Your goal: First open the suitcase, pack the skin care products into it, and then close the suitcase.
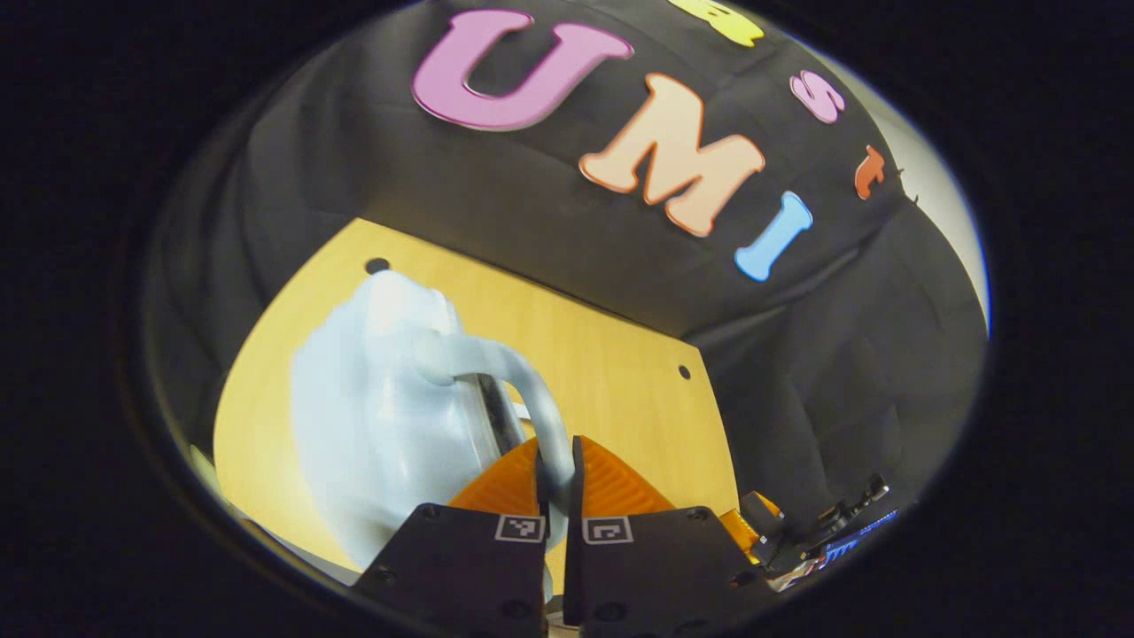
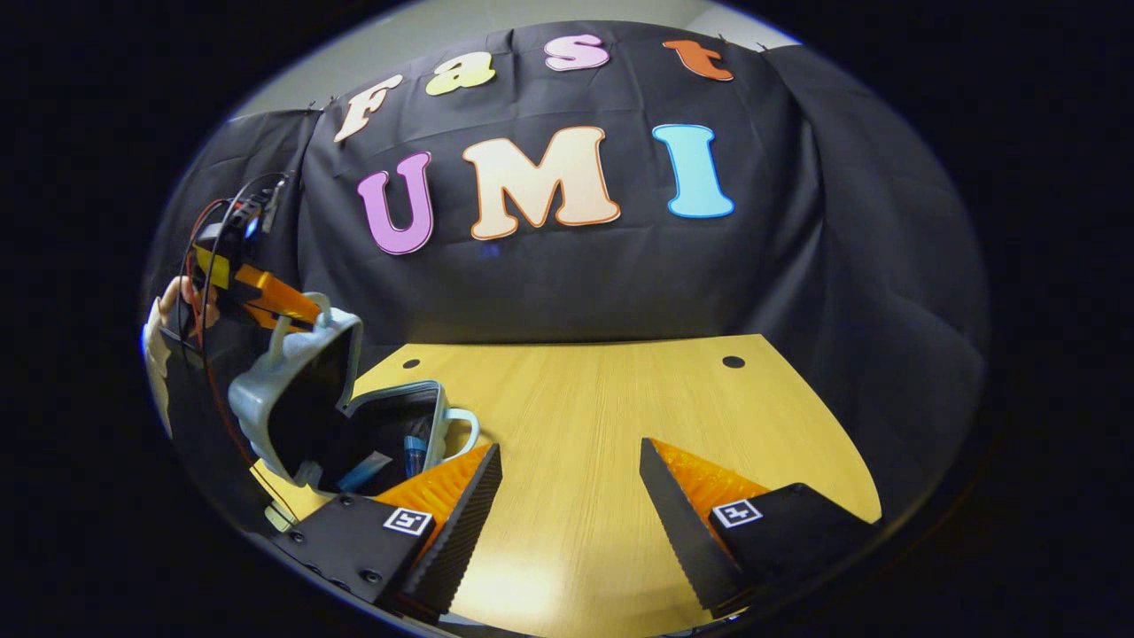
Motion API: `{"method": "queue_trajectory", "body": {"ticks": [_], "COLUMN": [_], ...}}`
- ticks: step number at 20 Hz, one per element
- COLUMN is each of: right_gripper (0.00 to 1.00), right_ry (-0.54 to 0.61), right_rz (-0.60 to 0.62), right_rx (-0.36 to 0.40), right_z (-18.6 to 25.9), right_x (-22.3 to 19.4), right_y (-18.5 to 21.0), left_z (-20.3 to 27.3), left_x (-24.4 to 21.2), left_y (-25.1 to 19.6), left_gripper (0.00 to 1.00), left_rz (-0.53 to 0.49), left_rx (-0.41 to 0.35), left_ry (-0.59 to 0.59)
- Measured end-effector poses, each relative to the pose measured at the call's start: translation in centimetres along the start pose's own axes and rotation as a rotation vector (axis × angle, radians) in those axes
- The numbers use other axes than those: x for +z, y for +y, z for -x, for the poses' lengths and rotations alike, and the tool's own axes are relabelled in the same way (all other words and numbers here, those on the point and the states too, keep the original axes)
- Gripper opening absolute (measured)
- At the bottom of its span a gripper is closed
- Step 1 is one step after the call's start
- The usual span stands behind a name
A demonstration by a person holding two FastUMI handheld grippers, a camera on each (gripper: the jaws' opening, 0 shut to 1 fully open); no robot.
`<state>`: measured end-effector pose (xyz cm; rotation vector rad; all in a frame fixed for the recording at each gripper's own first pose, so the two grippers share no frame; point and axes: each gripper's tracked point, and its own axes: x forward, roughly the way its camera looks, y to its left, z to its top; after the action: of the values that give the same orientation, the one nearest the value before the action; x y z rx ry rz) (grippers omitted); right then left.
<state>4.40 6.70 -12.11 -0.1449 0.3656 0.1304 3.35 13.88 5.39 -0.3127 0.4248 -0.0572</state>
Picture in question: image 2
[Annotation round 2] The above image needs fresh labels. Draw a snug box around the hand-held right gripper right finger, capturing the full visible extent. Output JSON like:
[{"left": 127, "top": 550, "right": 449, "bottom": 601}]
[{"left": 638, "top": 437, "right": 887, "bottom": 619}]

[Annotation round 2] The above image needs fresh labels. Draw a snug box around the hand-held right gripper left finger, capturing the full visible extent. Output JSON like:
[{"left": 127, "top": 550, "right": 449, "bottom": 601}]
[{"left": 266, "top": 443, "right": 503, "bottom": 626}]

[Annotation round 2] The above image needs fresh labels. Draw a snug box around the light blue suitcase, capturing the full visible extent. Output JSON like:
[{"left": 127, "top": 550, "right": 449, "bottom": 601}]
[{"left": 228, "top": 291, "right": 482, "bottom": 531}]

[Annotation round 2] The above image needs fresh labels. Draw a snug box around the small teal bottle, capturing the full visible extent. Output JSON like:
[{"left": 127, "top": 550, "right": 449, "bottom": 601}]
[{"left": 337, "top": 452, "right": 393, "bottom": 494}]

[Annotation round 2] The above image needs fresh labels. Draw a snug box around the black cable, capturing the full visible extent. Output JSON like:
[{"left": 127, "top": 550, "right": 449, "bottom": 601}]
[{"left": 202, "top": 173, "right": 284, "bottom": 355}]

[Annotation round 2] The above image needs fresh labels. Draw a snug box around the red cable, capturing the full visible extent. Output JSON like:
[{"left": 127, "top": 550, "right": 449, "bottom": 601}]
[{"left": 182, "top": 199, "right": 258, "bottom": 462}]

